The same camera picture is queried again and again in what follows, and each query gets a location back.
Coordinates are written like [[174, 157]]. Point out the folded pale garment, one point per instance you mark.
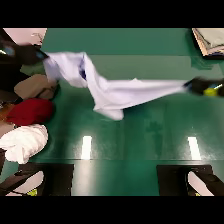
[[211, 40]]

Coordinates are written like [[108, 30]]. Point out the beige garment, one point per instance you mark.
[[33, 86]]

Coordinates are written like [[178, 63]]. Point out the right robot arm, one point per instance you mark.
[[203, 86]]

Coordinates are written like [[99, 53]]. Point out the red garment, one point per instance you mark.
[[31, 111]]

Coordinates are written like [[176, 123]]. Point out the white garment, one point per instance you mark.
[[23, 141]]

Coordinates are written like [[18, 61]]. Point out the white shirt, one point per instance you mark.
[[110, 91]]

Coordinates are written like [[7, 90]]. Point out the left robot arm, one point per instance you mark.
[[23, 53]]

